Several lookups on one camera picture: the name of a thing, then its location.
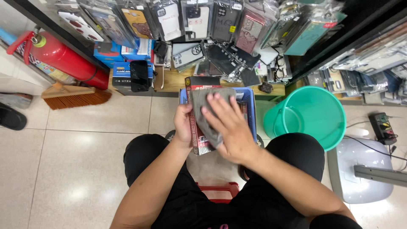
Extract person's left hand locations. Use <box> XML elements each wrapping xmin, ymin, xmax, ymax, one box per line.
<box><xmin>173</xmin><ymin>103</ymin><xmax>194</xmax><ymax>149</ymax></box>

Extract person's right hand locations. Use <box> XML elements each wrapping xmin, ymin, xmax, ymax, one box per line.
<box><xmin>201</xmin><ymin>93</ymin><xmax>259</xmax><ymax>165</ymax></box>

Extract red black screen protector box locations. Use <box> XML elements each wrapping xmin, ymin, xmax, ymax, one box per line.
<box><xmin>184</xmin><ymin>76</ymin><xmax>223</xmax><ymax>156</ymax></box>

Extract grey cleaning cloth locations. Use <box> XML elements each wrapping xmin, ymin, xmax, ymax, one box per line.
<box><xmin>190</xmin><ymin>87</ymin><xmax>237</xmax><ymax>149</ymax></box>

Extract blue plastic basket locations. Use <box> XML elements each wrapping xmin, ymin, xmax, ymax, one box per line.
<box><xmin>179</xmin><ymin>87</ymin><xmax>258</xmax><ymax>144</ymax></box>

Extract wooden shelf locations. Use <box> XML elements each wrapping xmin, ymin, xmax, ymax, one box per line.
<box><xmin>108</xmin><ymin>64</ymin><xmax>287</xmax><ymax>96</ymax></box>

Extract small dark crumpled object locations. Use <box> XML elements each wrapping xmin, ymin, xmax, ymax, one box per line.
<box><xmin>258</xmin><ymin>82</ymin><xmax>274</xmax><ymax>94</ymax></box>

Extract red plastic stool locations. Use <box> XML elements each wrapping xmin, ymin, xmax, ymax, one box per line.
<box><xmin>195</xmin><ymin>181</ymin><xmax>240</xmax><ymax>204</ymax></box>

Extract black smartphone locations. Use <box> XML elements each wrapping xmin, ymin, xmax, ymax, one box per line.
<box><xmin>130</xmin><ymin>60</ymin><xmax>153</xmax><ymax>93</ymax></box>

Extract person's black shorts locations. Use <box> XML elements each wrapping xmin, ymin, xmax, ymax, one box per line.
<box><xmin>123</xmin><ymin>133</ymin><xmax>363</xmax><ymax>229</ymax></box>

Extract pile of packed phone cases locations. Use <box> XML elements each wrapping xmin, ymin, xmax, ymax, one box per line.
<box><xmin>154</xmin><ymin>41</ymin><xmax>293</xmax><ymax>87</ymax></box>

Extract blue box with black label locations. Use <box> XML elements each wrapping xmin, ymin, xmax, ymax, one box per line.
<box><xmin>113</xmin><ymin>62</ymin><xmax>155</xmax><ymax>87</ymax></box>

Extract white and blue box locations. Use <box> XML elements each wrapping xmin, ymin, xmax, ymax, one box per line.
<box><xmin>121</xmin><ymin>38</ymin><xmax>156</xmax><ymax>61</ymax></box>

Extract green plastic bucket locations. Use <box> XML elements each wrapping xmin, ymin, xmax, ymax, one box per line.
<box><xmin>263</xmin><ymin>86</ymin><xmax>347</xmax><ymax>152</ymax></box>

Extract blue box with dark print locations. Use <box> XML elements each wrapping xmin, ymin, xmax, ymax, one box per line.
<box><xmin>93</xmin><ymin>41</ymin><xmax>125</xmax><ymax>63</ymax></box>

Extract row of hanging phone cases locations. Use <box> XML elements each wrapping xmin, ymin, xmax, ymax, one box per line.
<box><xmin>54</xmin><ymin>0</ymin><xmax>348</xmax><ymax>57</ymax></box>

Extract wooden broom with orange bristles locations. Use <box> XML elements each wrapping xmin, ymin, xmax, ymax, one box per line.
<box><xmin>41</xmin><ymin>81</ymin><xmax>112</xmax><ymax>110</ymax></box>

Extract white plastic fan base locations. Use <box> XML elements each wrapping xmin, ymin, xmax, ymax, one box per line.
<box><xmin>328</xmin><ymin>137</ymin><xmax>395</xmax><ymax>204</ymax></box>

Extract red fire extinguisher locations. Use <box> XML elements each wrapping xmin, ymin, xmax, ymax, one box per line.
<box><xmin>6</xmin><ymin>30</ymin><xmax>110</xmax><ymax>90</ymax></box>

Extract rack of packed phone cases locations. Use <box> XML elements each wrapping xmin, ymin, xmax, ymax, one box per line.
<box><xmin>302</xmin><ymin>19</ymin><xmax>407</xmax><ymax>106</ymax></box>

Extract black power strip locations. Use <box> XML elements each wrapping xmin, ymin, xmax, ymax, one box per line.
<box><xmin>368</xmin><ymin>112</ymin><xmax>398</xmax><ymax>146</ymax></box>

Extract grey metal bar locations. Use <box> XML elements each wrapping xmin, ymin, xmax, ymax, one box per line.
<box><xmin>354</xmin><ymin>165</ymin><xmax>407</xmax><ymax>188</ymax></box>

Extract grey slipper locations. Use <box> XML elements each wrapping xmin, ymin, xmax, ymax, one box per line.
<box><xmin>0</xmin><ymin>92</ymin><xmax>33</xmax><ymax>110</ymax></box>

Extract black shoe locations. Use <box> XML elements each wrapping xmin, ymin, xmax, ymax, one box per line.
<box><xmin>0</xmin><ymin>102</ymin><xmax>28</xmax><ymax>131</ymax></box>

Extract black cable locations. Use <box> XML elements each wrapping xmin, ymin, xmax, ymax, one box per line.
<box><xmin>343</xmin><ymin>135</ymin><xmax>407</xmax><ymax>163</ymax></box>

